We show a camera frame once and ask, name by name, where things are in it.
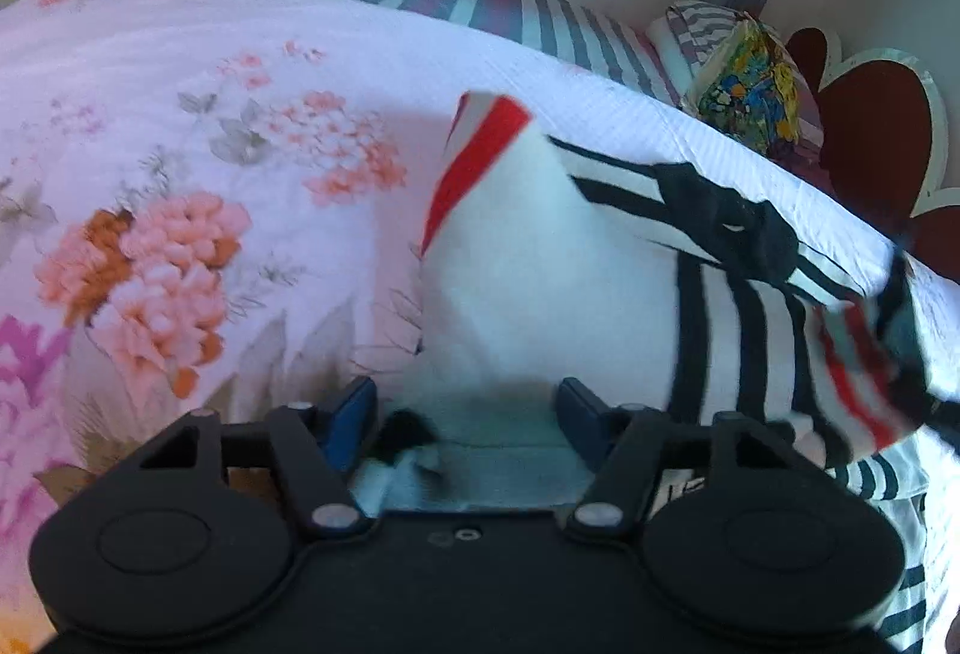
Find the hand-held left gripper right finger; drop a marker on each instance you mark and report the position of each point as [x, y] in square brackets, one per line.
[579, 420]

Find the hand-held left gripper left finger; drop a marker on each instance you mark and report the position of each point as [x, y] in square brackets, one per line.
[351, 418]

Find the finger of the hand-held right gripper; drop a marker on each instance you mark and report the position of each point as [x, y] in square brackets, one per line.
[904, 324]

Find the white black red striped garment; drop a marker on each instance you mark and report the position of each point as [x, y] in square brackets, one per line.
[525, 264]

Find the red and white headboard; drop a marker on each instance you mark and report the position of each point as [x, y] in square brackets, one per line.
[877, 129]

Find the white dark-striped cloth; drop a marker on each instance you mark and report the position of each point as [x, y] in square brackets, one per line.
[892, 549]

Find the colourful patterned cushion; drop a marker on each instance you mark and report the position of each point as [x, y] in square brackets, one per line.
[750, 84]

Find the pink floral blanket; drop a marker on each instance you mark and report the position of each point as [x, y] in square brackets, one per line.
[150, 136]

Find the striped pillow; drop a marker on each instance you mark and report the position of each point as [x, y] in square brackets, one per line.
[694, 28]

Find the striped bed sheet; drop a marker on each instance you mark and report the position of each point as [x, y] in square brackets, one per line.
[525, 16]

